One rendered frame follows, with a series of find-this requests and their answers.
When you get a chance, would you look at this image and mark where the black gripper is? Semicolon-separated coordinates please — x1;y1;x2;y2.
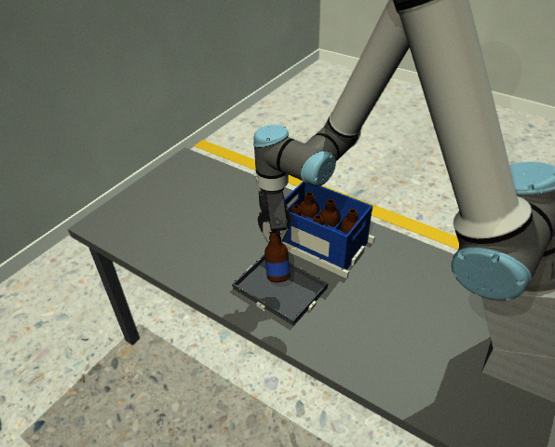
258;187;291;245

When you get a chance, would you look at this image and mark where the cream flat bar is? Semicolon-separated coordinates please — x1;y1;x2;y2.
256;235;374;311

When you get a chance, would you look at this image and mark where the dark blue crate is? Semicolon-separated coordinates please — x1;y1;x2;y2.
283;182;370;270

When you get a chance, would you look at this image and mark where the brown glass bottle with blue label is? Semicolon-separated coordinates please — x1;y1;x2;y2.
264;231;291;283

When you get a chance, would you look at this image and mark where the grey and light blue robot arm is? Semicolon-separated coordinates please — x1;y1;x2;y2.
253;0;555;301

